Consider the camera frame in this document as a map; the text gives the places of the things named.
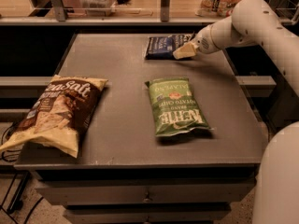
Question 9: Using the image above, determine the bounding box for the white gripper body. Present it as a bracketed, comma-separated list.
[192, 25, 220, 54]

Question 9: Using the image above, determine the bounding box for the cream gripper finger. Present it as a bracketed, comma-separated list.
[173, 42, 197, 60]

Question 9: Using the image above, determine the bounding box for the blue chip bag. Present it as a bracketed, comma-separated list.
[145, 34, 194, 60]

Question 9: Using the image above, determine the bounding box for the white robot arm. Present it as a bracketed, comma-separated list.
[173, 0, 299, 224]

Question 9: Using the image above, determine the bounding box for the green kettle chip bag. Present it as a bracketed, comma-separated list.
[146, 77, 210, 137]

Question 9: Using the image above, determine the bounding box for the brown sea salt chip bag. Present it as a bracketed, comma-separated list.
[0, 75, 107, 158]

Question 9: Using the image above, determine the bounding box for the grey drawer cabinet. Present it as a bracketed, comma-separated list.
[17, 34, 266, 224]

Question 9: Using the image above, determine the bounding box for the clear plastic container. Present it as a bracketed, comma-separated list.
[80, 0, 116, 17]

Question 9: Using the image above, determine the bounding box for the metal shelf rail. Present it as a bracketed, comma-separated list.
[0, 0, 221, 25]

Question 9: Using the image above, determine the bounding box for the black floor cables left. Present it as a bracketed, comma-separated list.
[0, 121, 45, 224]

